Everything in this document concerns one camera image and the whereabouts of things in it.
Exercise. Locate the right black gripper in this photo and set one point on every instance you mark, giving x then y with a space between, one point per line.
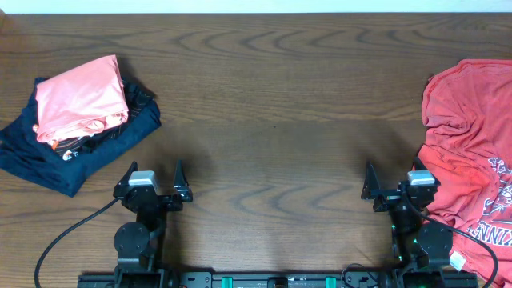
388 198

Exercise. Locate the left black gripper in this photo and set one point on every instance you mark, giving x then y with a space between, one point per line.
183 190

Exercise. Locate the red printed soccer t-shirt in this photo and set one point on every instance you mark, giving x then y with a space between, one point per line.
467 112

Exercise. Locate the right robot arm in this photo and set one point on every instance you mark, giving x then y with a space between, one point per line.
422 247

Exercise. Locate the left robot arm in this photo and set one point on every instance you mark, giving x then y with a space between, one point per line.
140 243

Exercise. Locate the folded black orange shirt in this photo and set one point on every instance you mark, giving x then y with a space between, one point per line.
137 99

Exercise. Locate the folded salmon pink shirt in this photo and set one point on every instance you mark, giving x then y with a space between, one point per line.
83 101

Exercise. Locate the folded navy blue shirt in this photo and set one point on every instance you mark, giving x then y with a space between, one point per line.
23 156

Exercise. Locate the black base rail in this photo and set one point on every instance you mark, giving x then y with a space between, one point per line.
351 278

